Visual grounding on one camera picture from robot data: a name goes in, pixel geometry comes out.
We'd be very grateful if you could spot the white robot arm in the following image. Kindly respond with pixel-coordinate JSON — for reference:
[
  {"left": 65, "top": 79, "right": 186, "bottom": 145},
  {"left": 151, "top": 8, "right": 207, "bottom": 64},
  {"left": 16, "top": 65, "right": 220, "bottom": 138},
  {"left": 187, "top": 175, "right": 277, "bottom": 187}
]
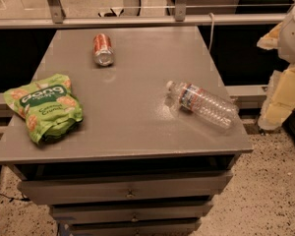
[{"left": 278, "top": 5, "right": 295, "bottom": 64}]

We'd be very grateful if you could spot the clear plastic water bottle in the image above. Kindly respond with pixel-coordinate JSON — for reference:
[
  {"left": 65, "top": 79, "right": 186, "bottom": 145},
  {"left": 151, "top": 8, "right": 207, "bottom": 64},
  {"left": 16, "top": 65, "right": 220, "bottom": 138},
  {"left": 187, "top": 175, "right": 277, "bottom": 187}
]
[{"left": 166, "top": 81, "right": 239, "bottom": 129}]

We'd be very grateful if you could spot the grey drawer cabinet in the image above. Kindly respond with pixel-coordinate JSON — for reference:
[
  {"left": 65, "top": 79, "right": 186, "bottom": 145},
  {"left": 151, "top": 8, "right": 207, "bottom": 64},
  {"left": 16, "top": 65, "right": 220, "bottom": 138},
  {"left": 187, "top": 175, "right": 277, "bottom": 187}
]
[{"left": 0, "top": 26, "right": 255, "bottom": 236}]

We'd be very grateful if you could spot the orange soda can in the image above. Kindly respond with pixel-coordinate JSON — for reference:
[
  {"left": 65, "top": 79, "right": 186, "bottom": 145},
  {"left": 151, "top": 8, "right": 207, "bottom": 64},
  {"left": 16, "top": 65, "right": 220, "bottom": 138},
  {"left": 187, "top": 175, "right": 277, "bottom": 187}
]
[{"left": 93, "top": 33, "right": 114, "bottom": 66}]

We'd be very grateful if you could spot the green snack bag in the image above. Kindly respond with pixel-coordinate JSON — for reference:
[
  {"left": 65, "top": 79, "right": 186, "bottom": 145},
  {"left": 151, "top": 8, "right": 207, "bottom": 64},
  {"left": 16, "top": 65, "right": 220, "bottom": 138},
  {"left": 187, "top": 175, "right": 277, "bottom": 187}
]
[{"left": 4, "top": 74, "right": 84, "bottom": 145}]

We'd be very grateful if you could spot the middle grey drawer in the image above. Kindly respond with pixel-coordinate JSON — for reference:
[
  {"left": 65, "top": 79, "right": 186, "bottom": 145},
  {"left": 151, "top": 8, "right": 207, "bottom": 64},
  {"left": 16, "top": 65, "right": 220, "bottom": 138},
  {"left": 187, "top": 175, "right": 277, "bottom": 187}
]
[{"left": 51, "top": 201, "right": 212, "bottom": 224}]

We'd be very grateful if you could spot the grey drawer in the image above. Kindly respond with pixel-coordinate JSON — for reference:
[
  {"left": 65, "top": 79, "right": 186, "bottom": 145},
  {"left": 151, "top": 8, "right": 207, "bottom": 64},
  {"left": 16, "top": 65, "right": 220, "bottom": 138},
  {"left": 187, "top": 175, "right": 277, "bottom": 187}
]
[
  {"left": 18, "top": 171, "right": 232, "bottom": 205},
  {"left": 51, "top": 201, "right": 212, "bottom": 224},
  {"left": 70, "top": 218, "right": 201, "bottom": 236}
]

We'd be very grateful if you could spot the bottom grey drawer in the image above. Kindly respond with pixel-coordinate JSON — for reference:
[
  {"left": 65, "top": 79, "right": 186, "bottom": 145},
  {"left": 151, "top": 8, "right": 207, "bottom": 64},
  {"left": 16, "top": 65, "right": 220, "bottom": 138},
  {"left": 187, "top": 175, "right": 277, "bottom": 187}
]
[{"left": 70, "top": 218, "right": 201, "bottom": 236}]

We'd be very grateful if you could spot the grey metal railing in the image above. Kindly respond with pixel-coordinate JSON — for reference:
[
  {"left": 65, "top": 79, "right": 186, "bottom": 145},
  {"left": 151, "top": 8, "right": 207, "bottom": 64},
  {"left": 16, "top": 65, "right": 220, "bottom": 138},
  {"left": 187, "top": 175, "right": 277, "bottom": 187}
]
[{"left": 0, "top": 0, "right": 289, "bottom": 30}]

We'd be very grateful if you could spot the top grey drawer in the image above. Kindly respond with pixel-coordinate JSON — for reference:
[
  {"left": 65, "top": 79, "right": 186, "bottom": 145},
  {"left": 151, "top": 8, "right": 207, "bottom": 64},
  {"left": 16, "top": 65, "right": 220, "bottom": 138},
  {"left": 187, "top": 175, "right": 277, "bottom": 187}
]
[{"left": 18, "top": 171, "right": 232, "bottom": 205}]

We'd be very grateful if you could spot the white cable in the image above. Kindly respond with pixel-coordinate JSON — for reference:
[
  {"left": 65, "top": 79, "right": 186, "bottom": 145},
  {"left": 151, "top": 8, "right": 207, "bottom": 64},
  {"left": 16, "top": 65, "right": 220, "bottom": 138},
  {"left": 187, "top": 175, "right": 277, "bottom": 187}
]
[{"left": 207, "top": 12, "right": 216, "bottom": 53}]

